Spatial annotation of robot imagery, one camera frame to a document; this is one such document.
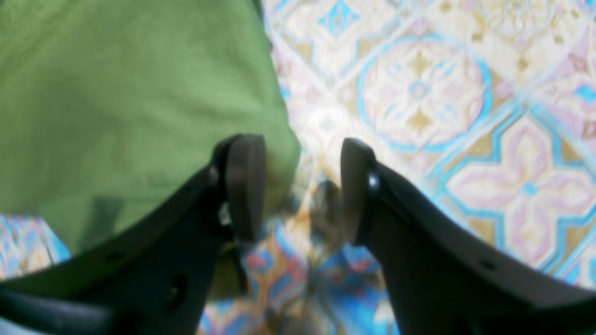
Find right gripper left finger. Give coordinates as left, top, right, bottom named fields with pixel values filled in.
left=1, top=134, right=267, bottom=335

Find patterned tablecloth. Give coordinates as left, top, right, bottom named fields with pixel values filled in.
left=1, top=0, right=595, bottom=335

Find green t-shirt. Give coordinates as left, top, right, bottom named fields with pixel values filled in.
left=1, top=0, right=300, bottom=258

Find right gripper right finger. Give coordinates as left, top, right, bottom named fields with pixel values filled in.
left=340, top=138, right=596, bottom=335

